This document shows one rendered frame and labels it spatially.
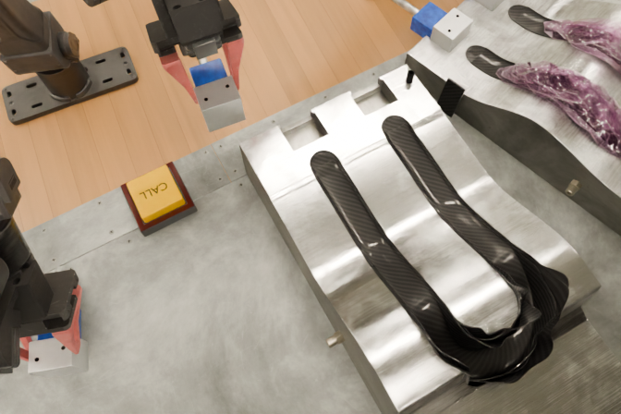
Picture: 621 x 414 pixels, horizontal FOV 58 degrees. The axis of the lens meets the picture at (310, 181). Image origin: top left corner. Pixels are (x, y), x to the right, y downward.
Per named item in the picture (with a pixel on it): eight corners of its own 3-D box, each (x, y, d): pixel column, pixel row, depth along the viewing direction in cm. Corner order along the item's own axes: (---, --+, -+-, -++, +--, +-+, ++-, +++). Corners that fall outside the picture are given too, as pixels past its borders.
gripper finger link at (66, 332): (91, 371, 64) (63, 317, 59) (29, 382, 64) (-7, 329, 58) (101, 323, 70) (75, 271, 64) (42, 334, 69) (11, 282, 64)
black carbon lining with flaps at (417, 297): (301, 166, 73) (299, 130, 65) (404, 115, 77) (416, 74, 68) (455, 417, 60) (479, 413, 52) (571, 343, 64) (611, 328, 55)
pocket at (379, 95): (346, 106, 79) (347, 91, 76) (377, 91, 80) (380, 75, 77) (362, 130, 78) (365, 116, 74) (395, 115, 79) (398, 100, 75)
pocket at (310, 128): (278, 139, 77) (276, 125, 74) (311, 122, 78) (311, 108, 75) (294, 164, 75) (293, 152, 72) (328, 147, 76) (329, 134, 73)
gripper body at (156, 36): (244, 30, 63) (225, -36, 58) (156, 59, 61) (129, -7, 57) (231, 12, 68) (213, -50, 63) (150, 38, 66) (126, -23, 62)
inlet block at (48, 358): (49, 276, 74) (30, 264, 70) (87, 270, 75) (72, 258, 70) (47, 378, 69) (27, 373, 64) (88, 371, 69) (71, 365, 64)
